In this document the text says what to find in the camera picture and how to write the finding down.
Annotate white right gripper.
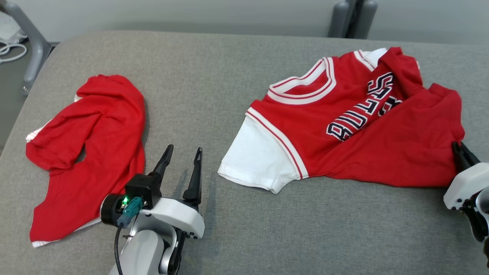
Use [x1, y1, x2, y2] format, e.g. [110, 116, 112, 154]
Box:
[443, 142, 489, 211]

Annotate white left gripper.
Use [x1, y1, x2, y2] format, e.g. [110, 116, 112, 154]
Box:
[141, 144, 206, 240]

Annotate red jersey with white sleeves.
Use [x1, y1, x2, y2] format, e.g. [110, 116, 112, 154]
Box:
[217, 47, 466, 194]

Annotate red shorts with white trim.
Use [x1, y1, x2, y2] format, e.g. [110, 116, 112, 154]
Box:
[25, 74, 147, 248]

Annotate white power strips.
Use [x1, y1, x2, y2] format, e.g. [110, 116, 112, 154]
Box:
[0, 36, 29, 64]

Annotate white power strip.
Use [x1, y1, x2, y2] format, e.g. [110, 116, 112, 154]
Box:
[0, 11, 28, 44]

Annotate teal left camera connector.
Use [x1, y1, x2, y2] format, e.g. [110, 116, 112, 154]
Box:
[116, 196, 144, 229]

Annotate black left camera cable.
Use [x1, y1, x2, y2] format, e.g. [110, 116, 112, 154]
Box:
[114, 223, 125, 275]

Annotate grey table frame leg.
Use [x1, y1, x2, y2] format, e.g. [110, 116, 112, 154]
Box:
[0, 0, 52, 96]

